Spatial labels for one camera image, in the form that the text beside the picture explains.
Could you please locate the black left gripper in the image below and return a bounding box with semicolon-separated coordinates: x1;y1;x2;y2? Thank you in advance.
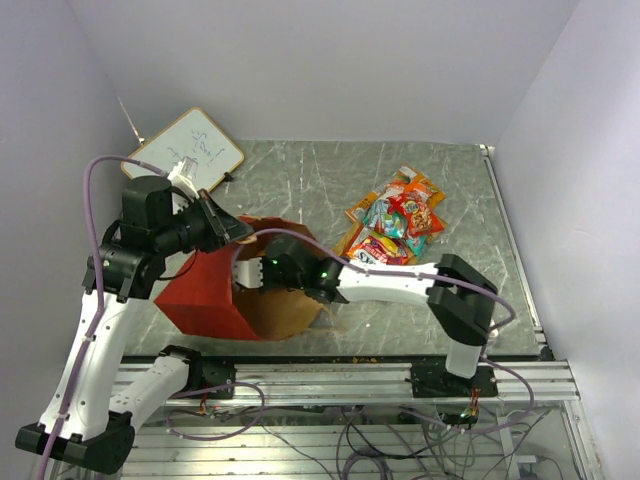
154;187;253;256

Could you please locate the red paper bag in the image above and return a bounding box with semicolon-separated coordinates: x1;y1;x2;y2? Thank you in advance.
154;243;324;341

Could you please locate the teal candy snack pack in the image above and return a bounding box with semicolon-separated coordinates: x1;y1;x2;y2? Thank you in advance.
363;198;426;256

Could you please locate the red foil snack pack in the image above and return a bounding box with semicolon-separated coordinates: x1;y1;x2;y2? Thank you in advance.
389;193;445;237

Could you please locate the orange chip bag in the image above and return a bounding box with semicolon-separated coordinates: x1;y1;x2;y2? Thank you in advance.
345;164;446;222

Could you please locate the orange cracker snack pack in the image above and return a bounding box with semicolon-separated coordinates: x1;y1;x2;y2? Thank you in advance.
384;179;435;199

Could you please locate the yellow chip bag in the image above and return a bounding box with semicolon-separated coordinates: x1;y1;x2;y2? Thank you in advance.
333;216;448;265

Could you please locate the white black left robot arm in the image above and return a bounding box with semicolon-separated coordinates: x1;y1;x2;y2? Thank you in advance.
15;176;253;475

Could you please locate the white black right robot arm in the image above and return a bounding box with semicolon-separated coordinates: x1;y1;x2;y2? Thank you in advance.
261;228;499;396

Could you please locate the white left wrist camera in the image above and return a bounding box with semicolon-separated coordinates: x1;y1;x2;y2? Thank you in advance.
168;157;198;201

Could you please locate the small whiteboard yellow frame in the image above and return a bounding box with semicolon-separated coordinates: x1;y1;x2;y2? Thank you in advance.
130;107;245;191

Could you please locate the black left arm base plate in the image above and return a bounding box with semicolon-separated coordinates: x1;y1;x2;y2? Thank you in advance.
140;348;235;399

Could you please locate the aluminium rail frame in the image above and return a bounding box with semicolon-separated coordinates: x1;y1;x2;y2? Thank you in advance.
113;357;604;479

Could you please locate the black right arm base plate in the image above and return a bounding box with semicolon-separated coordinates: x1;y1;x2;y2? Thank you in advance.
405;356;498;399

